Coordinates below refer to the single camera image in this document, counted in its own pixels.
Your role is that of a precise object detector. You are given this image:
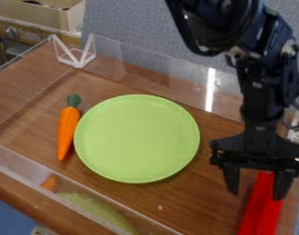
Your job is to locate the red plastic block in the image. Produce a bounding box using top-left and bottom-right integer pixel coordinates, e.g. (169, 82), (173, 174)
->
(238, 173), (284, 235)

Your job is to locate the clear acrylic enclosure wall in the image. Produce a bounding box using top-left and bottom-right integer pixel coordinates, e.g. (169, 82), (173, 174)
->
(0, 32), (299, 235)

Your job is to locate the cardboard box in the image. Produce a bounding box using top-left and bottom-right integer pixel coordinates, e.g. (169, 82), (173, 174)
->
(0, 0), (86, 31)

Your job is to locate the clear acrylic corner bracket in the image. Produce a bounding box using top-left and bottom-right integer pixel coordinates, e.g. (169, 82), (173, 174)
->
(53, 35), (97, 68)

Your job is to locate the green round plate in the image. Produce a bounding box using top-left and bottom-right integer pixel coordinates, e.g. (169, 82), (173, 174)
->
(74, 95), (201, 184)

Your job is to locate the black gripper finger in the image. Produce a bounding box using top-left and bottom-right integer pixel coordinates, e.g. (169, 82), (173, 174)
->
(222, 164), (241, 195)
(274, 170), (297, 201)

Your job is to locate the wooden shelf with knob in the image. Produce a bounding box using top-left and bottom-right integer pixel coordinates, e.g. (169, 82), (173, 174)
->
(0, 17), (82, 45)

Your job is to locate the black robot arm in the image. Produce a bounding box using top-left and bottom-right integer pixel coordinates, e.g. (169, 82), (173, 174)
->
(165, 0), (299, 200)

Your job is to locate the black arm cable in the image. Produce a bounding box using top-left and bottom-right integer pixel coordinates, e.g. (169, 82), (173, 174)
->
(282, 100), (299, 130)

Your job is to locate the orange toy carrot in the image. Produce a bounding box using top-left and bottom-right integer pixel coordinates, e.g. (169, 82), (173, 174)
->
(57, 95), (82, 161)

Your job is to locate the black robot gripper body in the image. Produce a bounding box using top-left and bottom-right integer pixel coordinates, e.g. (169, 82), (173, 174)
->
(210, 120), (299, 174)

